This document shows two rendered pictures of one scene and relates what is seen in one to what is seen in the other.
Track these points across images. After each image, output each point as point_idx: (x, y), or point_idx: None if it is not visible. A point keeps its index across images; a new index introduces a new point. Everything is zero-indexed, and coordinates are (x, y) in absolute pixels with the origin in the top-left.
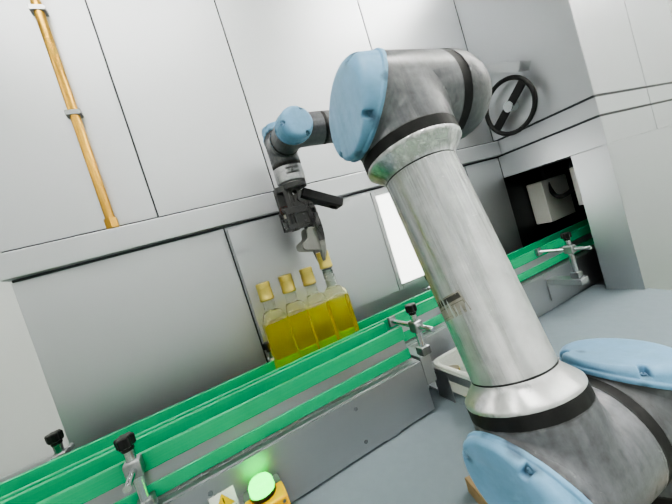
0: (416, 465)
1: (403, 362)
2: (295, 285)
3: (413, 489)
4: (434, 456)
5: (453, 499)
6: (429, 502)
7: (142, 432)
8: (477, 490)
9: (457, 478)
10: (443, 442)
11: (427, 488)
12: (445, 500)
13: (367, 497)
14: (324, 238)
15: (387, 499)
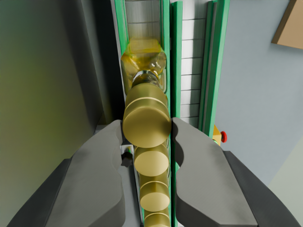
0: (231, 53)
1: (207, 12)
2: (50, 146)
3: (242, 65)
4: (236, 38)
5: (265, 52)
6: (255, 64)
7: (170, 221)
8: (287, 45)
9: (260, 40)
10: (233, 24)
11: (249, 59)
12: (262, 56)
13: (224, 88)
14: (229, 153)
15: (235, 80)
